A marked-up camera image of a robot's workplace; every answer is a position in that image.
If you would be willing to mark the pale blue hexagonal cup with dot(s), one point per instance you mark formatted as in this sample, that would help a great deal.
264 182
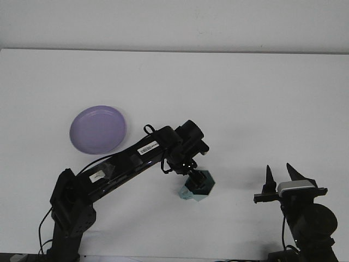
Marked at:
207 188

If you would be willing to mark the pale purple round plate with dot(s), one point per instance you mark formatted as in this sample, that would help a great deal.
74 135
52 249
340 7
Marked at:
98 129

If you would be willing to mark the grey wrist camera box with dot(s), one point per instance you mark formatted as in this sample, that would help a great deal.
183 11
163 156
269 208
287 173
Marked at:
295 187

